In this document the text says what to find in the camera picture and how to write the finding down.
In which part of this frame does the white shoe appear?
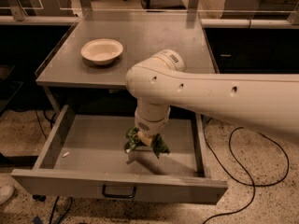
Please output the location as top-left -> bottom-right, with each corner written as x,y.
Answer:
0,185 -> 15,205

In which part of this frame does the white horizontal rail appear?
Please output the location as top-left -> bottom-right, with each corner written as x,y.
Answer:
201,19 -> 299,29

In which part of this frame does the green jalapeno chip bag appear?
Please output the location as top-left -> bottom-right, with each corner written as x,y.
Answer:
124,127 -> 170,158

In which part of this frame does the black floor cable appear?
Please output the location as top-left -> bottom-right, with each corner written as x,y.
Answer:
201,117 -> 291,224

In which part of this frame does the white paper bowl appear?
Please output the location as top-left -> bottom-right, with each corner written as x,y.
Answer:
80,38 -> 123,65

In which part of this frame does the black drawer handle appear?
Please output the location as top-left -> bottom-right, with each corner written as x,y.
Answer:
102,185 -> 136,199

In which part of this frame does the open grey top drawer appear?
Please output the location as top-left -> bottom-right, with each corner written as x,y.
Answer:
12,105 -> 228,204

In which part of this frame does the grey cabinet table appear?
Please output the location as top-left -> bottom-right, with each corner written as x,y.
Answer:
35,10 -> 223,126

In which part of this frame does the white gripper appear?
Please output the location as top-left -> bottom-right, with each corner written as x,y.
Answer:
135,108 -> 170,147

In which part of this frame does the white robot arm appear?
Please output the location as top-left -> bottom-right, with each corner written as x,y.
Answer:
125,49 -> 299,144

